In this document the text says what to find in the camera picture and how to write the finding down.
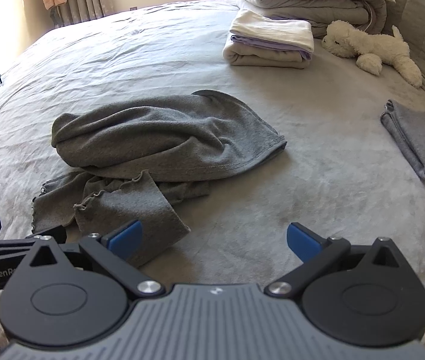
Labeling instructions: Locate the beige folded garment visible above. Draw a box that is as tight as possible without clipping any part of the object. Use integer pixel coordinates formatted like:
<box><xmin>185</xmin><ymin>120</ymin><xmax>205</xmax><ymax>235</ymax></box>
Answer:
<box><xmin>223</xmin><ymin>39</ymin><xmax>311</xmax><ymax>70</ymax></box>

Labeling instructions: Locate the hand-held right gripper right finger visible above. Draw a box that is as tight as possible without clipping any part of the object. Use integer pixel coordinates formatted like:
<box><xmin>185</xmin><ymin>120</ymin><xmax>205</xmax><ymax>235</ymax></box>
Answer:
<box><xmin>265</xmin><ymin>222</ymin><xmax>404</xmax><ymax>297</ymax></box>

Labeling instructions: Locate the grey ruffled garment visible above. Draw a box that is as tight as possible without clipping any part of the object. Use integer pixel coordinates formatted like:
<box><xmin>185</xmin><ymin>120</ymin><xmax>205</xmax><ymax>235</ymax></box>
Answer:
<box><xmin>30</xmin><ymin>89</ymin><xmax>287</xmax><ymax>269</ymax></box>

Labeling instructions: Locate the white stuffed toy dog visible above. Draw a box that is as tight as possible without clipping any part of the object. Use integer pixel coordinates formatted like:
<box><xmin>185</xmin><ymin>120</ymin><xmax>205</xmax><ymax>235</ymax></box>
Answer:
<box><xmin>321</xmin><ymin>20</ymin><xmax>423</xmax><ymax>89</ymax></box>

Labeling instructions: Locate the folded grey cloth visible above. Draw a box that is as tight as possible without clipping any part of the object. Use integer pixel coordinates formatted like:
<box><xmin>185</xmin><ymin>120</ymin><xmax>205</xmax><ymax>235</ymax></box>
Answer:
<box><xmin>381</xmin><ymin>99</ymin><xmax>425</xmax><ymax>181</ymax></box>

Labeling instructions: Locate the white folded garment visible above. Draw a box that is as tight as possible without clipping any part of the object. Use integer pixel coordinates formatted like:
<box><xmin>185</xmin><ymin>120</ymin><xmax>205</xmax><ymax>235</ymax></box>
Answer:
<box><xmin>229</xmin><ymin>8</ymin><xmax>315</xmax><ymax>54</ymax></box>

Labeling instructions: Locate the purple folded garment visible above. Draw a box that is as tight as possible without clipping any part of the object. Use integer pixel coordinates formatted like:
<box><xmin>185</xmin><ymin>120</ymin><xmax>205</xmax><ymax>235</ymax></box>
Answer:
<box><xmin>229</xmin><ymin>34</ymin><xmax>312</xmax><ymax>61</ymax></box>

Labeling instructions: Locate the grey bed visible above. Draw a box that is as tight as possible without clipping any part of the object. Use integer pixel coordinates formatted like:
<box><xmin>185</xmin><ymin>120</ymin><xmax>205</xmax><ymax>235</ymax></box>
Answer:
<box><xmin>0</xmin><ymin>0</ymin><xmax>425</xmax><ymax>360</ymax></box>

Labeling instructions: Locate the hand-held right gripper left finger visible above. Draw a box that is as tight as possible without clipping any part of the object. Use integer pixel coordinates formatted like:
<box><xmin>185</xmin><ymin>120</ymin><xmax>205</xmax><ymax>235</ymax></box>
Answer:
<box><xmin>25</xmin><ymin>220</ymin><xmax>165</xmax><ymax>301</ymax></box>

